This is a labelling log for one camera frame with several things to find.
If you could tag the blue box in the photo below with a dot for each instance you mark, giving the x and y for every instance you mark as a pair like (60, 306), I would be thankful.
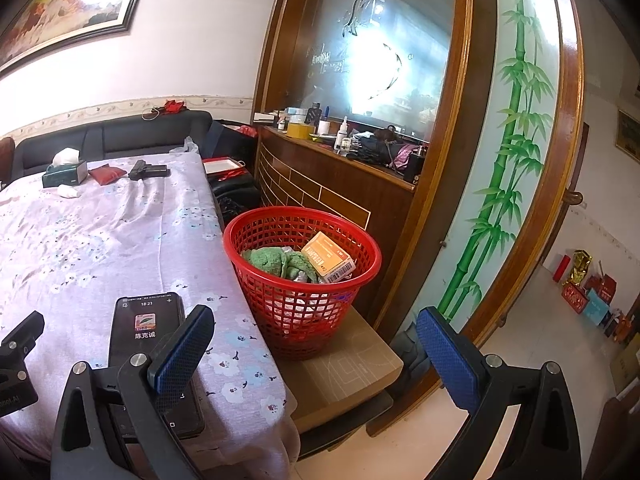
(597, 306)

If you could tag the black case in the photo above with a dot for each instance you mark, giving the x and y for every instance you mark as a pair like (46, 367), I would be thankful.
(147, 171)

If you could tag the gold bag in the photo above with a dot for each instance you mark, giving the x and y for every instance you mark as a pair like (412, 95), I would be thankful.
(580, 266)

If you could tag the orange cardboard box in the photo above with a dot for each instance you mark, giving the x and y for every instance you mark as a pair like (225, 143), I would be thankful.
(325, 255)

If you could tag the red pouch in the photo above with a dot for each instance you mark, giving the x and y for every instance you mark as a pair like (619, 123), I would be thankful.
(106, 172)

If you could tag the brown cardboard box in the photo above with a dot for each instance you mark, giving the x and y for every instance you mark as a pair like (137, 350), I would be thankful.
(340, 375)

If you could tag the red cloth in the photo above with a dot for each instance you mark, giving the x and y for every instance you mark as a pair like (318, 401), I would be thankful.
(174, 107)

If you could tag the dark navy bag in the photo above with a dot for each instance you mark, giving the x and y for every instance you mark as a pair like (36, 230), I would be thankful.
(225, 140)

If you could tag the floral purple tablecloth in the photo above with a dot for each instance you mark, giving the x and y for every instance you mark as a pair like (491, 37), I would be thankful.
(100, 240)

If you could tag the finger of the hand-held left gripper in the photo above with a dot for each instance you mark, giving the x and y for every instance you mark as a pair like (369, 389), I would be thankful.
(22, 332)

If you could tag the black smartphone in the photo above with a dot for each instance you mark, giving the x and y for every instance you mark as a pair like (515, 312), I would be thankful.
(145, 325)

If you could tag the black sofa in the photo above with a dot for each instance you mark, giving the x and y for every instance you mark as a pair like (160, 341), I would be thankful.
(125, 135)

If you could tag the red plastic basket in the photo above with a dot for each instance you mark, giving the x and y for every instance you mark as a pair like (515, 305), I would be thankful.
(300, 330)

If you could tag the white spray bottle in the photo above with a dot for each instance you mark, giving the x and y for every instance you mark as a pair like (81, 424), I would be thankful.
(67, 191)

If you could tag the brown armchair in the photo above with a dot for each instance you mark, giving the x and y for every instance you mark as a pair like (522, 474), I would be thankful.
(5, 160)

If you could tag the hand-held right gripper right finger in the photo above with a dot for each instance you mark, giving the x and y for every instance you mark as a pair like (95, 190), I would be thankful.
(445, 355)

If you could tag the bamboo print glass panel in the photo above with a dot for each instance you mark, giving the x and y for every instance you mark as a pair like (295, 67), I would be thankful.
(520, 110)

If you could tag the black bag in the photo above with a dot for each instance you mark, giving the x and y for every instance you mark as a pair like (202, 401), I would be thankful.
(235, 195)

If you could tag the pink cloth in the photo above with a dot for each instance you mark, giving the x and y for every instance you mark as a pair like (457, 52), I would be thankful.
(406, 156)

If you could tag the small framed picture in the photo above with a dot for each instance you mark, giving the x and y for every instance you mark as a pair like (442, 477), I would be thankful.
(629, 136)

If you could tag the yellow box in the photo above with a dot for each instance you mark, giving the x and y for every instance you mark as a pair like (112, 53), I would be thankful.
(297, 130)

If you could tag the dark green tissue box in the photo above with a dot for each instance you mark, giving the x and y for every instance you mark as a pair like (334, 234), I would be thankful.
(65, 175)

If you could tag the red gift box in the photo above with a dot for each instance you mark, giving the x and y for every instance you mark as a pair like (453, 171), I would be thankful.
(575, 297)

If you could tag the framed wall picture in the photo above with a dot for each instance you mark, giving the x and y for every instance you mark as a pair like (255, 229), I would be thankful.
(65, 5)

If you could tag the wooden cabinet with glass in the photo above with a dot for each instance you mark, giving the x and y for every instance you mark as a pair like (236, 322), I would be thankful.
(340, 195)

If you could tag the red cylinder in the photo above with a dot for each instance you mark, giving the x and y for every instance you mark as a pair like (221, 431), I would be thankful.
(562, 270)

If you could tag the red and white tray box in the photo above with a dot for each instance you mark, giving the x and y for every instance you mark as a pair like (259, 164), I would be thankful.
(222, 166)

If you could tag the green knitted cloth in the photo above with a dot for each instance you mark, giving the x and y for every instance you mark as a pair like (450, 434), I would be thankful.
(265, 260)

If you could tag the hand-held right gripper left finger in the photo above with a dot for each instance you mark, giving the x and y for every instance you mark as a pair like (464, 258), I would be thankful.
(180, 355)

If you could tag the white squeeze bottle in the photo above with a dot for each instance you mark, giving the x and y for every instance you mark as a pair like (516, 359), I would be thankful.
(342, 137)

